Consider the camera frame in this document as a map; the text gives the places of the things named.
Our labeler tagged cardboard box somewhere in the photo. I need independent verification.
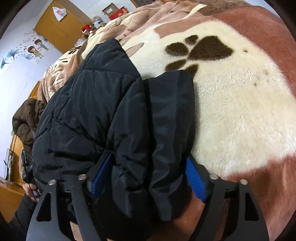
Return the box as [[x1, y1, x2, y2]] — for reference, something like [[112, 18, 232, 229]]
[[102, 3, 119, 17]]

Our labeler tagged white plastic bag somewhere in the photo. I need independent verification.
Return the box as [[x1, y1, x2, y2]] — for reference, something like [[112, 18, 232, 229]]
[[52, 6, 67, 21]]

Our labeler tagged wooden headboard shelf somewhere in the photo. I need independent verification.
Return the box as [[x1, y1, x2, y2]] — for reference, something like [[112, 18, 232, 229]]
[[1, 82, 41, 221]]

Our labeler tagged brown puffer jacket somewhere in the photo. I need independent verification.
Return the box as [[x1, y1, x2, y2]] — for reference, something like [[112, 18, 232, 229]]
[[12, 98, 46, 157]]

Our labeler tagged person's left hand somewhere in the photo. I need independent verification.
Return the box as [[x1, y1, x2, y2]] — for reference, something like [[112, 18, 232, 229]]
[[22, 183, 41, 202]]

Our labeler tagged cartoon couple wall sticker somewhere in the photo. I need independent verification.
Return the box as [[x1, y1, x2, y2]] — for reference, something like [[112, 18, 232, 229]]
[[1, 30, 53, 69]]

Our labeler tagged brown cream plush blanket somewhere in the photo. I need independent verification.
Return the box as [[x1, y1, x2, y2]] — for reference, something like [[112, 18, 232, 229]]
[[38, 1, 295, 240]]

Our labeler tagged black puffer hooded jacket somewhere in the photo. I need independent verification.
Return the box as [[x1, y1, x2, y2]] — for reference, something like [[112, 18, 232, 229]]
[[32, 39, 195, 240]]

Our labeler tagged red gift box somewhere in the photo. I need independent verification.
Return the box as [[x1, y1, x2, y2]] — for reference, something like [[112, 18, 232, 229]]
[[109, 7, 129, 20]]

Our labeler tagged red santa hat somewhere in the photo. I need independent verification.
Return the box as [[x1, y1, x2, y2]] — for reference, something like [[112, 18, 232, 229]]
[[82, 25, 91, 33]]

